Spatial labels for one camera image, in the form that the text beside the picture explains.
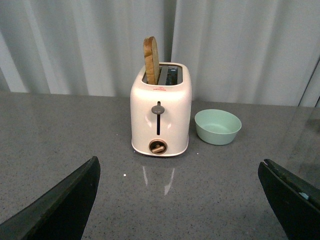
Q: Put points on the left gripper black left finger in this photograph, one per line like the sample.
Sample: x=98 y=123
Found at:
x=62 y=212

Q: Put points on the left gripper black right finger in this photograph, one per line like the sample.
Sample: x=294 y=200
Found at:
x=295 y=202

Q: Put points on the green bowl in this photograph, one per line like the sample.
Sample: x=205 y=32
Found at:
x=217 y=127

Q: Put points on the white toaster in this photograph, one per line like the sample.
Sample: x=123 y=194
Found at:
x=160 y=114

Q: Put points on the grey curtain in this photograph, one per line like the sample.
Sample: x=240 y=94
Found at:
x=237 y=51

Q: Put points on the toast slice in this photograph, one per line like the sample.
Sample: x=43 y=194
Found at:
x=151 y=60

